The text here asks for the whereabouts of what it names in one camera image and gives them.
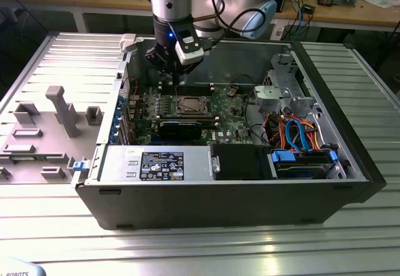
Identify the small black adapter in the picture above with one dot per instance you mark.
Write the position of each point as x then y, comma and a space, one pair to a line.
308, 9

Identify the round coin battery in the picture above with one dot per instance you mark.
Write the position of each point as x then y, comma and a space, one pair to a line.
231, 92

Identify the silver metal drive cage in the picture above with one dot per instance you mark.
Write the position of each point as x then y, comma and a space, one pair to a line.
268, 96

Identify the silver power supply unit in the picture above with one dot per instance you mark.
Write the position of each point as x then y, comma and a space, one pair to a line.
118, 163

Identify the pale blue teach pendant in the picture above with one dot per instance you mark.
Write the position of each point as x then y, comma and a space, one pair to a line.
18, 268

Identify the green motherboard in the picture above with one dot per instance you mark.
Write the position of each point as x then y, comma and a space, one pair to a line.
231, 123

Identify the green RAM stick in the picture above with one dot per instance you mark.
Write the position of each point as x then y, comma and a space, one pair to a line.
187, 119

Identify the CPU socket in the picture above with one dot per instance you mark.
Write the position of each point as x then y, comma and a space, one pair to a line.
177, 113

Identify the black open PC case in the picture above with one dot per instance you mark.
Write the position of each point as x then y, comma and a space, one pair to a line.
218, 204

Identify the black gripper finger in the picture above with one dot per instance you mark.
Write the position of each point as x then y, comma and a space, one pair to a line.
184, 70
157, 57

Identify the hard disk blue carrier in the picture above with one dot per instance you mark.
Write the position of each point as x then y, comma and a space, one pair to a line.
300, 172

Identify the black plastic bay shroud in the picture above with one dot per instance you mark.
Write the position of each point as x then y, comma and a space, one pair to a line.
237, 162

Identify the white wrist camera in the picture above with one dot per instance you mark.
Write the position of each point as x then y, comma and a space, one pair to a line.
189, 49

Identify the black RAM slot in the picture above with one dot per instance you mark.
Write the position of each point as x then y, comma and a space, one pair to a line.
197, 85
197, 90
197, 93

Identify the blue plastic clip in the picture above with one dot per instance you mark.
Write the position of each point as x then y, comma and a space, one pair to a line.
79, 165

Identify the wooden workbench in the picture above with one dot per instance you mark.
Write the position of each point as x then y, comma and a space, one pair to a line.
93, 2

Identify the white paper sheet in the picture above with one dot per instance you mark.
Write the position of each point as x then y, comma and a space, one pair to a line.
379, 0

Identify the pale grey case latch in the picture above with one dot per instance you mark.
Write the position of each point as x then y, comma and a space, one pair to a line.
128, 42

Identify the grey parts rack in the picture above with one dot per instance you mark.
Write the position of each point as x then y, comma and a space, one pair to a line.
47, 141

